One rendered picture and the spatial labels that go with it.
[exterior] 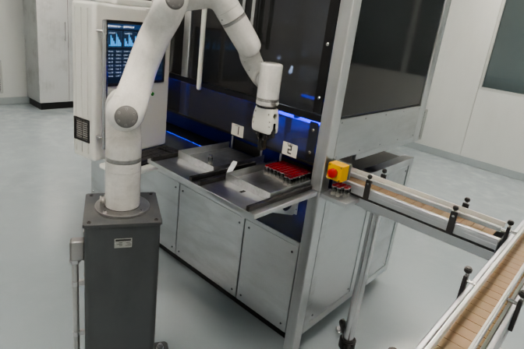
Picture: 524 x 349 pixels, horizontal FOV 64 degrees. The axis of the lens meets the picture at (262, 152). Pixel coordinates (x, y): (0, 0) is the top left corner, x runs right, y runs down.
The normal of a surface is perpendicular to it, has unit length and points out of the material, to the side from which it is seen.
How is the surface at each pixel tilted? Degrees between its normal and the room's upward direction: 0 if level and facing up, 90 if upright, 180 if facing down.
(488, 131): 90
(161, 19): 124
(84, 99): 90
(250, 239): 90
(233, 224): 90
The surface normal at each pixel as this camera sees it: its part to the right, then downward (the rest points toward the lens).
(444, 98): -0.67, 0.15
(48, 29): 0.73, 0.29
